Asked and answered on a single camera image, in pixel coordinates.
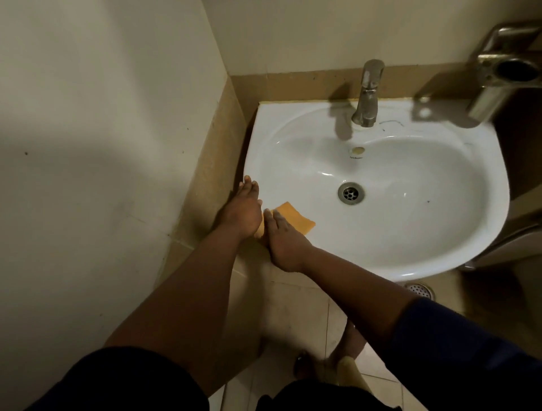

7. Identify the person's left hand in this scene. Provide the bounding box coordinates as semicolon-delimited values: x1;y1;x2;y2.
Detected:
215;175;264;240

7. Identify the person's right hand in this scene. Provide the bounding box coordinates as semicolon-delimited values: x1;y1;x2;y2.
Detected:
262;208;315;274

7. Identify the orange cleaning cloth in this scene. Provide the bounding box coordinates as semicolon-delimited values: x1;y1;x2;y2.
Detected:
253;202;316;240

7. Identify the person's left forearm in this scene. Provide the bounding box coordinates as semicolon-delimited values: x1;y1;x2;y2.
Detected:
104;222;246;396

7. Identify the person's right forearm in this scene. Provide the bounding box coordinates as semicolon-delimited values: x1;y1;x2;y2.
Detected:
300;246;424;360

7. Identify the metal sink drain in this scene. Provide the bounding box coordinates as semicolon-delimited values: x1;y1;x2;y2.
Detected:
337;182;366;206

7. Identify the white ceramic sink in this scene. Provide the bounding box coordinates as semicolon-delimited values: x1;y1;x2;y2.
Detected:
243;99;510;283

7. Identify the chrome faucet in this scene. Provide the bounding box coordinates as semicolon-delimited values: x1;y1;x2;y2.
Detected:
351;59;386;128

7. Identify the person's foot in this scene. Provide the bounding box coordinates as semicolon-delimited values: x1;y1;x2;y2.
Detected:
293;320;373;394

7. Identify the round floor drain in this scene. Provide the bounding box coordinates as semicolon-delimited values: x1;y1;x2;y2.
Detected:
402;282;436;301

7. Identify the metal wall holder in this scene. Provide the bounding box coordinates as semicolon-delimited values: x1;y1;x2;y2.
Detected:
466;20;542;124

